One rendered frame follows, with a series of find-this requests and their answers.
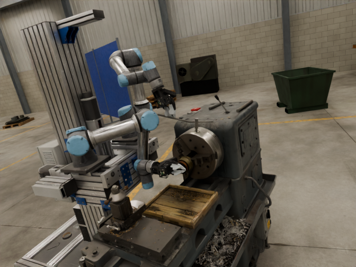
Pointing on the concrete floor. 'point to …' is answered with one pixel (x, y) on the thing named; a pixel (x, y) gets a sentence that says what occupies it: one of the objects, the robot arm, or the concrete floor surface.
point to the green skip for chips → (303, 88)
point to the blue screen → (107, 81)
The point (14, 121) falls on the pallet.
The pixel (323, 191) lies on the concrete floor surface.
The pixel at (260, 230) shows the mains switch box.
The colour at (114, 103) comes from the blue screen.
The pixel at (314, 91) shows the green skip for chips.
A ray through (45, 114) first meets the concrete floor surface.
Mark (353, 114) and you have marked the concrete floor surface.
